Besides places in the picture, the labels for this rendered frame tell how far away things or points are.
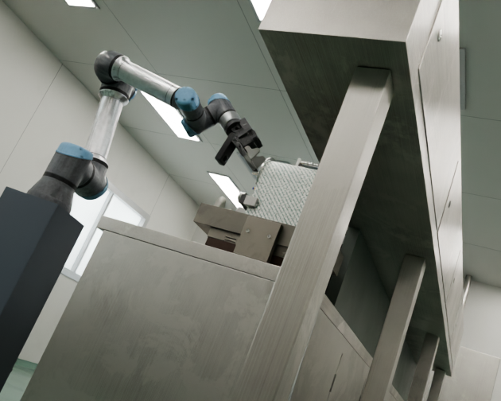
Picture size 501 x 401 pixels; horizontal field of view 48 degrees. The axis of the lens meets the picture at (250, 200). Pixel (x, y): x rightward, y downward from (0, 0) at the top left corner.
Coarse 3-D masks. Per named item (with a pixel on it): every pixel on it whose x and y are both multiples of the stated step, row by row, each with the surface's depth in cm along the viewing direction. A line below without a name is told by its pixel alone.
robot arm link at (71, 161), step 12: (60, 144) 189; (72, 144) 188; (60, 156) 186; (72, 156) 186; (84, 156) 189; (48, 168) 186; (60, 168) 184; (72, 168) 186; (84, 168) 190; (72, 180) 186; (84, 180) 193
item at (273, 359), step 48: (384, 96) 91; (336, 144) 88; (336, 192) 85; (336, 240) 84; (288, 288) 81; (288, 336) 78; (384, 336) 161; (432, 336) 257; (240, 384) 77; (288, 384) 78; (384, 384) 156; (432, 384) 334
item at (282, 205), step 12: (264, 192) 179; (276, 192) 178; (288, 192) 176; (264, 204) 177; (276, 204) 176; (288, 204) 175; (300, 204) 173; (264, 216) 176; (276, 216) 174; (288, 216) 173
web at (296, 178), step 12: (264, 168) 183; (276, 168) 182; (288, 168) 181; (300, 168) 181; (264, 180) 181; (276, 180) 180; (288, 180) 178; (300, 180) 177; (312, 180) 176; (300, 192) 175
